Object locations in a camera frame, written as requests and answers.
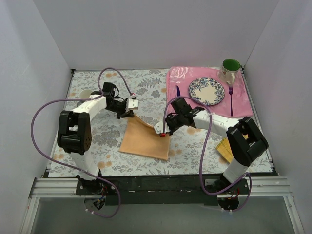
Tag yellow bamboo mat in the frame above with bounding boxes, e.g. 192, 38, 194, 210
216, 138, 234, 163

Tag aluminium frame rail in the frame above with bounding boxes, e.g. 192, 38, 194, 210
30, 176, 293, 197

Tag purple cable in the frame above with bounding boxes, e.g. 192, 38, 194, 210
30, 67, 135, 218
161, 97, 253, 213

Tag purple fork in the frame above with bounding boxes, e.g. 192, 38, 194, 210
229, 85, 233, 116

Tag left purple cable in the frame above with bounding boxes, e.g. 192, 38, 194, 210
30, 67, 135, 218

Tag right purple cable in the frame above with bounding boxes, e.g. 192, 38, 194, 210
161, 97, 253, 213

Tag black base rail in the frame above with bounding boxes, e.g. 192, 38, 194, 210
75, 174, 249, 205

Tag purple knife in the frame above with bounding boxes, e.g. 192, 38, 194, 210
176, 85, 181, 98

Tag blue floral plate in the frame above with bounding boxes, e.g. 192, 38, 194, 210
188, 77, 225, 106

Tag floral mug green inside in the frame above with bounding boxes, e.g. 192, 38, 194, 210
218, 58, 240, 85

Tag grey mug white inside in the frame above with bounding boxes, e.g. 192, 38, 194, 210
79, 89, 92, 99

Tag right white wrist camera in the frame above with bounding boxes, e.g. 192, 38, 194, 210
154, 120, 170, 137

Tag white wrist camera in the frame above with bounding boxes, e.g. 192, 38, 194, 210
154, 120, 170, 137
126, 98, 139, 111

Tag orange satin napkin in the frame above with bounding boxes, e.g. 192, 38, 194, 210
119, 116, 170, 160

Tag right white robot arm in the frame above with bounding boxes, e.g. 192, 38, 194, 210
155, 96, 269, 195

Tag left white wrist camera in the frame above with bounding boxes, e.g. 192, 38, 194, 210
126, 98, 139, 111

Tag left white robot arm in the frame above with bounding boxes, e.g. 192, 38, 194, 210
57, 82, 138, 195

